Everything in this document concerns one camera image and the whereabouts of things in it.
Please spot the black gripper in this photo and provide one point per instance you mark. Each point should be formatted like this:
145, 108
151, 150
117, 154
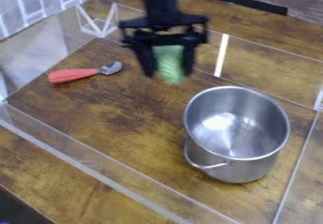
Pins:
184, 29

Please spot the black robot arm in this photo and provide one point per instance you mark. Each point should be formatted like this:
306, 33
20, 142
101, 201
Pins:
157, 8

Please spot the clear acrylic enclosure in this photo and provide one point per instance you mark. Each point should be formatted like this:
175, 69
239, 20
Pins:
91, 148

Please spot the green bumpy gourd toy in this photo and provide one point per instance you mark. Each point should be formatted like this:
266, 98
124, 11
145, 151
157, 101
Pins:
168, 58

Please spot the red handled metal spoon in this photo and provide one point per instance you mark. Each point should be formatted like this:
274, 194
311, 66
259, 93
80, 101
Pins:
68, 75

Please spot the silver metal pot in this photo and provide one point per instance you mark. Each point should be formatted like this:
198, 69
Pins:
236, 130

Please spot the black strip on table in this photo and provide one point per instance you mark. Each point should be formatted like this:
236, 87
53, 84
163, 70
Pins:
254, 4

